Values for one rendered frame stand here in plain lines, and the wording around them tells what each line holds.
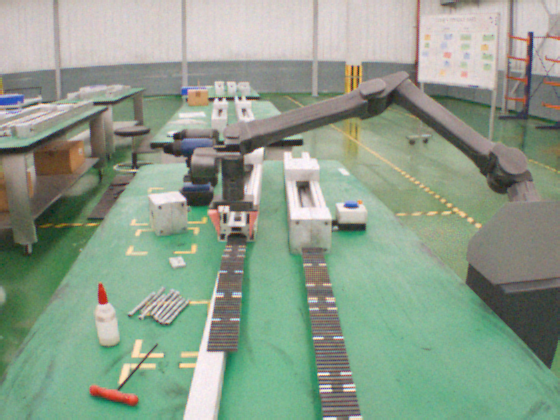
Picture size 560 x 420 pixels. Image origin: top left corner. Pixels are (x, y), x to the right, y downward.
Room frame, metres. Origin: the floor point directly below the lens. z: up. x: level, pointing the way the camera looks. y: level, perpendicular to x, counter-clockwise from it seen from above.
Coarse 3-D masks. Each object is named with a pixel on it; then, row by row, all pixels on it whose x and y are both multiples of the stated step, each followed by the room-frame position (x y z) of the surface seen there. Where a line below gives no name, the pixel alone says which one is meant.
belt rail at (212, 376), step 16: (208, 320) 0.76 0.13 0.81; (208, 336) 0.71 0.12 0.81; (208, 352) 0.66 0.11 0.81; (224, 352) 0.67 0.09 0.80; (208, 368) 0.61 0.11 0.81; (224, 368) 0.65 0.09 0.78; (192, 384) 0.57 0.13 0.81; (208, 384) 0.57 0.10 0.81; (192, 400) 0.54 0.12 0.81; (208, 400) 0.54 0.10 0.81; (192, 416) 0.50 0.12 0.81; (208, 416) 0.50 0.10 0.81
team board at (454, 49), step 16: (432, 16) 7.08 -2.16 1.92; (448, 16) 6.79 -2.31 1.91; (464, 16) 6.52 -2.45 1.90; (480, 16) 6.26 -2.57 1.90; (496, 16) 6.02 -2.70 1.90; (432, 32) 7.07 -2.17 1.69; (448, 32) 6.78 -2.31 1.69; (464, 32) 6.51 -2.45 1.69; (480, 32) 6.25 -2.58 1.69; (496, 32) 6.01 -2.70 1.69; (432, 48) 7.06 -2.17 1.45; (448, 48) 6.77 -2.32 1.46; (464, 48) 6.49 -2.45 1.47; (480, 48) 6.24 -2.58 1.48; (496, 48) 5.99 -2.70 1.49; (432, 64) 7.05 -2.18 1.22; (448, 64) 6.76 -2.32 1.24; (464, 64) 6.49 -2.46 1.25; (480, 64) 6.23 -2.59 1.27; (496, 64) 5.99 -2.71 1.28; (432, 80) 7.04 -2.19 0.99; (448, 80) 6.75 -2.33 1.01; (464, 80) 6.47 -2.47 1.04; (480, 80) 6.22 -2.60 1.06; (496, 80) 5.99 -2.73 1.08
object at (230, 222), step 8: (256, 168) 1.73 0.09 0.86; (248, 176) 1.72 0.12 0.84; (256, 176) 1.60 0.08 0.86; (248, 184) 1.62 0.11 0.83; (256, 184) 1.50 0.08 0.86; (248, 192) 1.54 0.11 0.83; (256, 192) 1.41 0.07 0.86; (256, 200) 1.33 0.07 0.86; (224, 208) 1.25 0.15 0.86; (224, 216) 1.26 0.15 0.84; (232, 216) 1.30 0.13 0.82; (240, 216) 1.27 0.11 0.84; (248, 216) 1.29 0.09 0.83; (224, 224) 1.22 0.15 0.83; (232, 224) 1.23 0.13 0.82; (240, 224) 1.23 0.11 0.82; (248, 224) 1.23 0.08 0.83; (256, 224) 1.29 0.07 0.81; (224, 232) 1.22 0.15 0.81; (232, 232) 1.22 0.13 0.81; (240, 232) 1.22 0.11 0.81; (248, 232) 1.22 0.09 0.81; (256, 232) 1.28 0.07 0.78; (224, 240) 1.22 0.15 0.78; (248, 240) 1.23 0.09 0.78
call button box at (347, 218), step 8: (336, 208) 1.36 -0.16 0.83; (344, 208) 1.33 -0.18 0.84; (352, 208) 1.32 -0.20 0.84; (360, 208) 1.33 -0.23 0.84; (336, 216) 1.38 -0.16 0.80; (344, 216) 1.31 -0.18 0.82; (352, 216) 1.31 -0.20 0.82; (360, 216) 1.31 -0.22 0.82; (336, 224) 1.34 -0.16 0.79; (344, 224) 1.31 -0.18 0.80; (352, 224) 1.31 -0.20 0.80; (360, 224) 1.31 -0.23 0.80
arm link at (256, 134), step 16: (352, 96) 1.26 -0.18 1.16; (368, 96) 1.24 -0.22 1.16; (288, 112) 1.24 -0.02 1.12; (304, 112) 1.24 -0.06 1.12; (320, 112) 1.23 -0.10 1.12; (336, 112) 1.24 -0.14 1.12; (352, 112) 1.25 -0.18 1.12; (224, 128) 1.20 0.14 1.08; (256, 128) 1.20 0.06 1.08; (272, 128) 1.21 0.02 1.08; (288, 128) 1.21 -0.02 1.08; (304, 128) 1.23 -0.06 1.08; (256, 144) 1.21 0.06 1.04
